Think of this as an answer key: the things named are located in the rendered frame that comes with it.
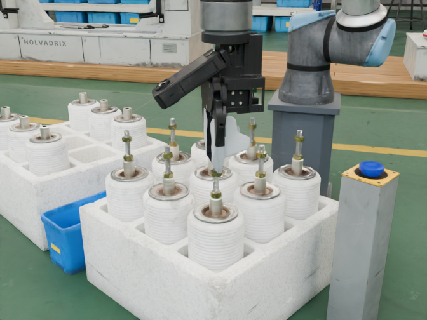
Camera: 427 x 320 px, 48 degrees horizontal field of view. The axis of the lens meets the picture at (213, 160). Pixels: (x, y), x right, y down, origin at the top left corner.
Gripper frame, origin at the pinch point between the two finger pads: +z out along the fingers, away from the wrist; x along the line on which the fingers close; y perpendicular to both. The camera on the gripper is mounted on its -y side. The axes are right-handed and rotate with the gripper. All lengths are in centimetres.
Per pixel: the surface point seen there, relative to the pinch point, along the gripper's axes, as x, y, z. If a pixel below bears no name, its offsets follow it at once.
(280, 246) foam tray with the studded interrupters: -1.7, 11.9, 16.6
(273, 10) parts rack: 435, 172, 12
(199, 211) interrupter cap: 0.4, -2.0, 9.1
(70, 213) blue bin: 36, -26, 25
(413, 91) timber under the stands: 145, 142, 31
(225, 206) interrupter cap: 1.4, 2.6, 9.2
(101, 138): 64, -17, 16
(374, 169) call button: -5.9, 25.6, 1.7
